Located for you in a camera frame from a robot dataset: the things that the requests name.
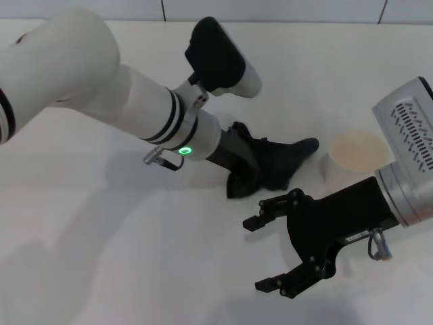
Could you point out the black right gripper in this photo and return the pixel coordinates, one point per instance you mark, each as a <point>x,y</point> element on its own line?
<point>324,223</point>

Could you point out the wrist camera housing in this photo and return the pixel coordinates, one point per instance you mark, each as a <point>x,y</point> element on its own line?
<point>216,57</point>
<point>406,122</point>

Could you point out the dark blue rag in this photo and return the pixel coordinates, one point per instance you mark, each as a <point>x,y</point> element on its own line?
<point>277,162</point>

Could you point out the left wrist camera housing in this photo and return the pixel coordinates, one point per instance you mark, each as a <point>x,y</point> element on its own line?
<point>216,57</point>

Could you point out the white paper cup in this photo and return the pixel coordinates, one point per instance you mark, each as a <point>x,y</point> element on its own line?
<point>355,149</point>

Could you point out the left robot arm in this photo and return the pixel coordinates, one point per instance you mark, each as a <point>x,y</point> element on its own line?
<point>84,74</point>

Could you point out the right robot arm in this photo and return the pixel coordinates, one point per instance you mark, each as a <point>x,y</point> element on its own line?
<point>409,196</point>

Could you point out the right wrist camera housing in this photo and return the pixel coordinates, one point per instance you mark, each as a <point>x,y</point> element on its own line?
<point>406,122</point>

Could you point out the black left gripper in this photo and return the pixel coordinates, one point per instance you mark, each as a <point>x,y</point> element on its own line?
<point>230,155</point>

